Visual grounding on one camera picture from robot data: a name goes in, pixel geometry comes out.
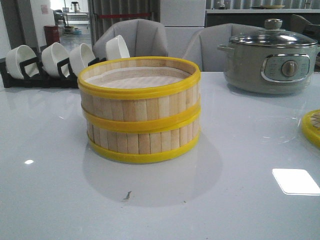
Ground bamboo steamer basket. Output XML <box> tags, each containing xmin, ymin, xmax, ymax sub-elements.
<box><xmin>87</xmin><ymin>112</ymin><xmax>201</xmax><ymax>164</ymax></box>
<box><xmin>77</xmin><ymin>56</ymin><xmax>201</xmax><ymax>133</ymax></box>

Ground glass pot lid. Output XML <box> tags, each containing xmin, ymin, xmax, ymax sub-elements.
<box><xmin>230</xmin><ymin>18</ymin><xmax>318</xmax><ymax>48</ymax></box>

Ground white bowl right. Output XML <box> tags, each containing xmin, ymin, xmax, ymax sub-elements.
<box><xmin>105</xmin><ymin>35</ymin><xmax>130</xmax><ymax>60</ymax></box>

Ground grey chair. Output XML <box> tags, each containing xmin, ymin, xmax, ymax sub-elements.
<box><xmin>92</xmin><ymin>19</ymin><xmax>169</xmax><ymax>59</ymax></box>
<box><xmin>182</xmin><ymin>23</ymin><xmax>261</xmax><ymax>72</ymax></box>

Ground grey chair left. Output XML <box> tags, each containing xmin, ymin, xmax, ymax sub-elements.
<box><xmin>92</xmin><ymin>19</ymin><xmax>169</xmax><ymax>59</ymax></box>

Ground white bowl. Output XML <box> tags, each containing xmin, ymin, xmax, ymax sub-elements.
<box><xmin>105</xmin><ymin>35</ymin><xmax>130</xmax><ymax>60</ymax></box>
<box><xmin>5</xmin><ymin>45</ymin><xmax>36</xmax><ymax>79</ymax></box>
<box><xmin>41</xmin><ymin>42</ymin><xmax>69</xmax><ymax>78</ymax></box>
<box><xmin>69</xmin><ymin>43</ymin><xmax>96</xmax><ymax>76</ymax></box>

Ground green electric cooking pot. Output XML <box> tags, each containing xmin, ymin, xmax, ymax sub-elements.
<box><xmin>217</xmin><ymin>43</ymin><xmax>320</xmax><ymax>95</ymax></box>

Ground black bowl rack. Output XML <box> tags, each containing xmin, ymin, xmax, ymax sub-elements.
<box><xmin>0</xmin><ymin>56</ymin><xmax>107</xmax><ymax>89</ymax></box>

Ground red bin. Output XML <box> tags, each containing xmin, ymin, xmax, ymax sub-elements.
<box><xmin>43</xmin><ymin>25</ymin><xmax>60</xmax><ymax>47</ymax></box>

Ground woven bamboo steamer lid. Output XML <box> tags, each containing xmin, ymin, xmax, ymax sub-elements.
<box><xmin>301</xmin><ymin>109</ymin><xmax>320</xmax><ymax>148</ymax></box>

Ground white bowl far left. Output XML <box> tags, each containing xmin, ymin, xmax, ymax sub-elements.
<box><xmin>5</xmin><ymin>45</ymin><xmax>36</xmax><ymax>79</ymax></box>

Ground grey chair right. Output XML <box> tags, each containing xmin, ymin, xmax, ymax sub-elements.
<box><xmin>182</xmin><ymin>23</ymin><xmax>261</xmax><ymax>72</ymax></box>

